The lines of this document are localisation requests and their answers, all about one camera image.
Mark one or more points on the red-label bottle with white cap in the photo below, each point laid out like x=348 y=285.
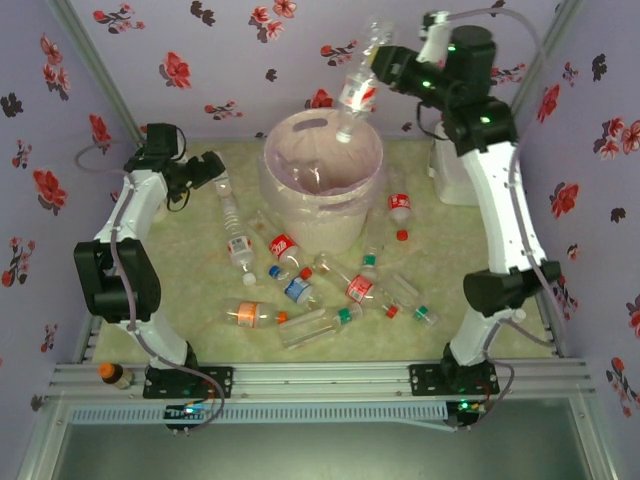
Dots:
x=356 y=95

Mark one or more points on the small clear bottle green cap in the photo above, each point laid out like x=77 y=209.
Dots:
x=422 y=312
x=369 y=260

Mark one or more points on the green marbled table mat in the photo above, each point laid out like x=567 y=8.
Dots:
x=425 y=345

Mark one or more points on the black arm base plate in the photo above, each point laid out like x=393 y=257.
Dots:
x=425 y=380
x=220 y=380

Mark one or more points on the aluminium outer frame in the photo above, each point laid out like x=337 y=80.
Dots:
x=44 y=440

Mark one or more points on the aluminium frame post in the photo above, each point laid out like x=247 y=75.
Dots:
x=104 y=75
x=536 y=75

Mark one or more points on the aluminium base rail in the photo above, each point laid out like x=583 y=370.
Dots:
x=320 y=380

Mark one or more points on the white lidded box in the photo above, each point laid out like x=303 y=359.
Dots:
x=450 y=175

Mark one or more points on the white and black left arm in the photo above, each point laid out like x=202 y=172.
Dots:
x=135 y=200

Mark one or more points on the blue-label bottle with blue cap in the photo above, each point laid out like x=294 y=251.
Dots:
x=297 y=290

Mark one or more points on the small circuit board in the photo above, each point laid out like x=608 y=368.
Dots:
x=187 y=411
x=467 y=407

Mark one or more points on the small brown bottle orange cap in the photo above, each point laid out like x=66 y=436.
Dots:
x=116 y=376

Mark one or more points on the pink plastic bin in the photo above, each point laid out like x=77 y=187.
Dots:
x=325 y=230

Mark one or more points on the red-label bottle with red cap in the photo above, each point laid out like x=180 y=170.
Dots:
x=360 y=289

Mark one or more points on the large clear bottle green cap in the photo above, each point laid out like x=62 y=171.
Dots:
x=305 y=330

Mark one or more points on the orange-label bottle with orange cap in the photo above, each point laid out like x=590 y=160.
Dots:
x=247 y=314

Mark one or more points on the ribbed clear bottle white cap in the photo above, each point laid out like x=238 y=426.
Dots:
x=239 y=245

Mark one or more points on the clear bottle red Coke label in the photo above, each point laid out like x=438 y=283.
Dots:
x=282 y=245
x=400 y=202

